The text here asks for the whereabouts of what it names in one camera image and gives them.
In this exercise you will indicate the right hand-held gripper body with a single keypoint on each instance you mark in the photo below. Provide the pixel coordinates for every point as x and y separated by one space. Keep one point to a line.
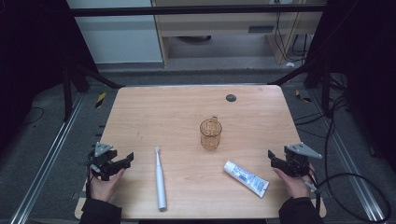
295 161

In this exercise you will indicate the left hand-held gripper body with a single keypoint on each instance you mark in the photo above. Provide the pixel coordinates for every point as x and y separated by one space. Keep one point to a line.
104 161

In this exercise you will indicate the white blue toothpaste tube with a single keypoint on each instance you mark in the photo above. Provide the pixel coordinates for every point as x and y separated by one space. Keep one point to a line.
246 178

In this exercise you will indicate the white electric toothbrush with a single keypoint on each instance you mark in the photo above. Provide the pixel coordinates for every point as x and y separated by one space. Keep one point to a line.
160 179

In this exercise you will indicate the amber transparent cup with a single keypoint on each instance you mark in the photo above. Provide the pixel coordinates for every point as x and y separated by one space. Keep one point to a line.
210 133

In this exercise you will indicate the person's right hand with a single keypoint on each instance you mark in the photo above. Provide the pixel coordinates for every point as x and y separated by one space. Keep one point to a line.
294 185

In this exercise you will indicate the person's left hand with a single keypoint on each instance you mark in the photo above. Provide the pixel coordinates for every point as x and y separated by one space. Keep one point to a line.
104 186

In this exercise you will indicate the yellow black tape strip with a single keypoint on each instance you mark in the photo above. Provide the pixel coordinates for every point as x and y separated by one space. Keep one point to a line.
302 96
100 100

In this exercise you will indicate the grey round table cap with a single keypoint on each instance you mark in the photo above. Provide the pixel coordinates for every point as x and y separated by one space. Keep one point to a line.
231 98

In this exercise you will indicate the black metal stand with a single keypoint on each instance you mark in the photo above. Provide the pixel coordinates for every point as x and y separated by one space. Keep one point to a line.
317 74
70 90

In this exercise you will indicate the white cabinet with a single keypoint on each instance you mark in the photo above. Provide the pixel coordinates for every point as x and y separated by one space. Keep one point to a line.
118 37

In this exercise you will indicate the light wooden desk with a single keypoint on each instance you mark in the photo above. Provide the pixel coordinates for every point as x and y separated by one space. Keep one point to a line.
218 25

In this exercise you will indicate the aluminium floor rail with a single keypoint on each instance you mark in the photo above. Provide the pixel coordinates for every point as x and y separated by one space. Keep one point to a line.
348 158
46 155

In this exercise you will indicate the black horizontal frame bar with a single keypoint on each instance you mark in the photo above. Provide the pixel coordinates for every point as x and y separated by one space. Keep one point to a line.
186 11

